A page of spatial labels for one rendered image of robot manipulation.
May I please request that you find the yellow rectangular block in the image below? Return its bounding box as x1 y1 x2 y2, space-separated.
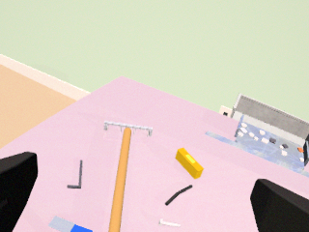
175 148 204 179

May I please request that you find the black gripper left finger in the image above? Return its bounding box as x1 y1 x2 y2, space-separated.
0 152 39 232

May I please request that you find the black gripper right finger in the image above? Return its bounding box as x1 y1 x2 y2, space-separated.
250 178 309 232

